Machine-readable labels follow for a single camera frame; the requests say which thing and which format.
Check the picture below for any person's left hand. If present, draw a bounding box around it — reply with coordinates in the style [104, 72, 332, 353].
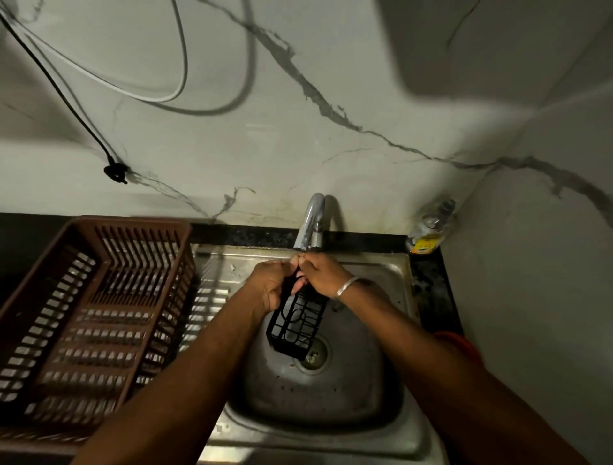
[241, 258, 307, 317]

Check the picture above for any person's right hand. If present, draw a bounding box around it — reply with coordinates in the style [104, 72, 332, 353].
[291, 252, 358, 300]

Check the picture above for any black wire rack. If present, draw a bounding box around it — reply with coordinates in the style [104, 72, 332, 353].
[266, 270, 331, 360]

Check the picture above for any person's right forearm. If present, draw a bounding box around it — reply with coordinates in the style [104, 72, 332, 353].
[335, 280, 590, 465]

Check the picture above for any person's left forearm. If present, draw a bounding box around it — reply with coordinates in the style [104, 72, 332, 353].
[72, 287, 269, 465]

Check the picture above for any chrome faucet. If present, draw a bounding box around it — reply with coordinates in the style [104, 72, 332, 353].
[292, 193, 326, 252]

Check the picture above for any stainless steel sink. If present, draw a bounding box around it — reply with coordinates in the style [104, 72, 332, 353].
[132, 243, 449, 465]

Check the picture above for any clear dish soap bottle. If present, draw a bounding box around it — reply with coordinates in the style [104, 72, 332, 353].
[405, 197, 457, 255]

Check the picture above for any orange round container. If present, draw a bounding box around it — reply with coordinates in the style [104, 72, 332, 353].
[433, 330, 485, 367]

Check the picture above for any brown plastic dish basket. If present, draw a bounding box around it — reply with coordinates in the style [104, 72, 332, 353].
[0, 215, 196, 444]

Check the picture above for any silver bracelet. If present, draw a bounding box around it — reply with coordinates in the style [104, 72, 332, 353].
[334, 275, 361, 300]

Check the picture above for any black power cable with plug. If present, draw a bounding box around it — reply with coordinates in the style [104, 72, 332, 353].
[0, 11, 130, 185]

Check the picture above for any thick white wall cable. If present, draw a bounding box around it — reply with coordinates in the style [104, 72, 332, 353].
[0, 0, 188, 104]

